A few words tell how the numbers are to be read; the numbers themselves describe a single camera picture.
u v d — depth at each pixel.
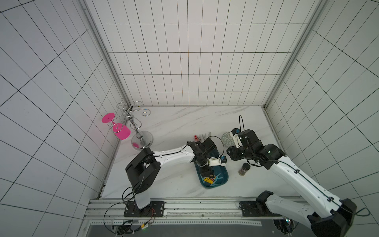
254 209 0.67
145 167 0.50
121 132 0.91
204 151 0.65
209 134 1.02
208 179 0.81
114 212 0.73
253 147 0.55
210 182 0.81
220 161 0.70
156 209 0.73
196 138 1.00
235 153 0.66
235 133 0.68
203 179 0.81
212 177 0.75
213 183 0.80
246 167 0.77
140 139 0.97
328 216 0.38
